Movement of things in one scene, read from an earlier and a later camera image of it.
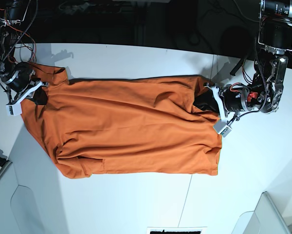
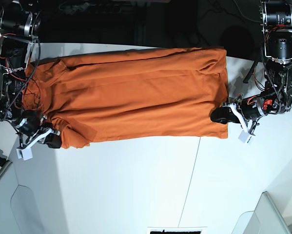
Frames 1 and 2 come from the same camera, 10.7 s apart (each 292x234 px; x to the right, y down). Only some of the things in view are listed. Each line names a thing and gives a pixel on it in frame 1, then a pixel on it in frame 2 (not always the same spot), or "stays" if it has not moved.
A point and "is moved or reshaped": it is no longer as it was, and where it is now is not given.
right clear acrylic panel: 266,219 stays
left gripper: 22,84 -> 32,132
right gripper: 231,101 -> 248,109
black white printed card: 186,230 stays
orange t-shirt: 130,126 is moved or reshaped
